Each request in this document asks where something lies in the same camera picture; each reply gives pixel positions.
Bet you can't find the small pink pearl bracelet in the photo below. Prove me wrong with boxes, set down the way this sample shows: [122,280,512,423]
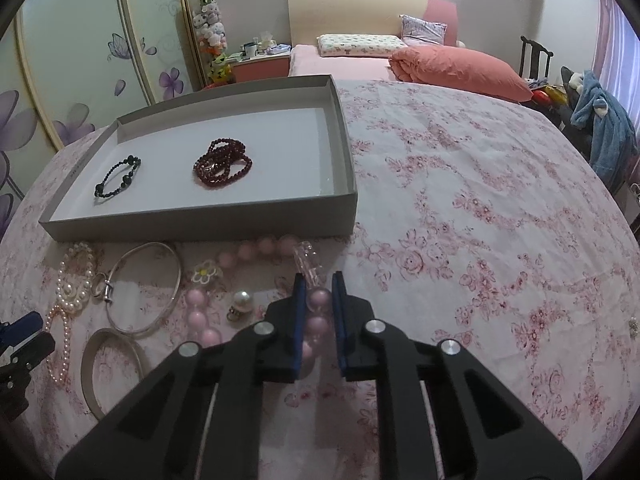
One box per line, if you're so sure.
[45,307,73,388]

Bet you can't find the large pink bead bracelet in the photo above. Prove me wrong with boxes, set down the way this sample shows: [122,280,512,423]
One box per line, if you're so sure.
[184,234,333,363]

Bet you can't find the purple patterned pillow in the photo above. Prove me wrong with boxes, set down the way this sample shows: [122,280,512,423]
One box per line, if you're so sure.
[400,15,447,47]

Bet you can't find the dark red bead bracelet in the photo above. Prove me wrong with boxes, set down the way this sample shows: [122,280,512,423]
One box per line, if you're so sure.
[193,138,253,190]

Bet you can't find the beige and pink headboard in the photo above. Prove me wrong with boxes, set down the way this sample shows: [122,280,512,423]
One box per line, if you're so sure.
[287,0,458,50]

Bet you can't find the grey cardboard box tray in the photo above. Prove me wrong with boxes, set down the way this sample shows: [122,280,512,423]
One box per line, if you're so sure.
[39,74,359,257]

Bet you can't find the pink mattress sheet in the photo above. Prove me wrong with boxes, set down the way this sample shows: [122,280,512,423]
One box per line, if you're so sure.
[289,44,401,82]

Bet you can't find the red and yellow toys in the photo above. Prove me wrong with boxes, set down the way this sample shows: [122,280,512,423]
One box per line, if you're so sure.
[530,85,572,110]

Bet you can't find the dark wooden chair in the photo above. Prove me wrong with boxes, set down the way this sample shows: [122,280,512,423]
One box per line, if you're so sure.
[519,36,555,82]

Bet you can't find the blue fleece garment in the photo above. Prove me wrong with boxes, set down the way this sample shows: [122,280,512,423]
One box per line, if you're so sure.
[570,70,639,187]

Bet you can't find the white flower charm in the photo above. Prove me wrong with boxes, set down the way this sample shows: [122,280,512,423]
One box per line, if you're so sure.
[191,259,224,287]

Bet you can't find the pink curtain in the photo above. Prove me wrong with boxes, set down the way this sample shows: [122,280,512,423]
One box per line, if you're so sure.
[592,0,640,128]

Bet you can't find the wide grey bangle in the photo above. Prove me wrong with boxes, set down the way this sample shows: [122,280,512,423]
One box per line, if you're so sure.
[81,328,151,420]

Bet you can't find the thin silver bangle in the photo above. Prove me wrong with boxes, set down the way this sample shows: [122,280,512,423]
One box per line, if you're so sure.
[90,242,182,337]

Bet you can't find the pink nightstand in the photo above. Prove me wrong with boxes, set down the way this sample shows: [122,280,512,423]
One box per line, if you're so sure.
[231,55,291,84]

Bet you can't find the plush toy tower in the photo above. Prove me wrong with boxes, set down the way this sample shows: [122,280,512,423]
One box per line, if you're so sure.
[192,0,236,87]

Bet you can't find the printed white pillow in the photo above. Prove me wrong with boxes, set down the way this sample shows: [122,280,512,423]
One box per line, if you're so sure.
[316,34,408,59]

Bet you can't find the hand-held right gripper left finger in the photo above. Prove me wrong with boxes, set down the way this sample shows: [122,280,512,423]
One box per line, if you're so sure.
[55,272,308,480]

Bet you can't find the pearl charm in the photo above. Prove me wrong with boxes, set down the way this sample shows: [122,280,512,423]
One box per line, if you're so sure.
[229,290,255,322]

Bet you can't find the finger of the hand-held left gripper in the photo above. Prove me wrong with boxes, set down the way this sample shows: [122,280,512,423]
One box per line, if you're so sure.
[0,311,45,348]
[0,332,57,423]

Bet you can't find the black bead bracelet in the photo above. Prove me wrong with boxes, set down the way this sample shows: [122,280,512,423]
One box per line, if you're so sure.
[94,154,142,200]

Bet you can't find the white pearl bracelet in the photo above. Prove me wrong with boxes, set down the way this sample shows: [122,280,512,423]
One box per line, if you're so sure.
[54,241,101,317]

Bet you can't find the orange duvet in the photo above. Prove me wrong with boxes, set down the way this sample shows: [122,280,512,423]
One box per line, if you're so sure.
[389,46,534,104]

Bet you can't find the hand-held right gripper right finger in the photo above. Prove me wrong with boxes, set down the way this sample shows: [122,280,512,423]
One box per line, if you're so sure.
[331,271,583,480]

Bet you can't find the flower print wardrobe doors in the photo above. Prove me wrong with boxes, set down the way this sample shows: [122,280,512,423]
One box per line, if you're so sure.
[0,0,208,241]

